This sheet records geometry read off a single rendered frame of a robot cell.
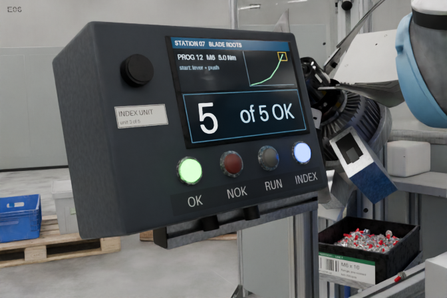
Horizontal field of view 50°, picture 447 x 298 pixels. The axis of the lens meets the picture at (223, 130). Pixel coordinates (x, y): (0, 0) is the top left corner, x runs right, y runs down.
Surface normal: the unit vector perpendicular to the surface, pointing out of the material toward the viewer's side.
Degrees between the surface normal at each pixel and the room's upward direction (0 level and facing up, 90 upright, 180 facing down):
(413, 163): 90
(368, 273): 90
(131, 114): 75
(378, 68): 50
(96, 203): 90
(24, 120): 90
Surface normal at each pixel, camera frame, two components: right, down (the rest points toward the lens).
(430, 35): -0.90, 0.39
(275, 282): -0.79, 0.08
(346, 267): -0.59, 0.09
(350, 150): -0.63, -0.58
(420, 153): 0.61, 0.04
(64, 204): 0.32, 0.16
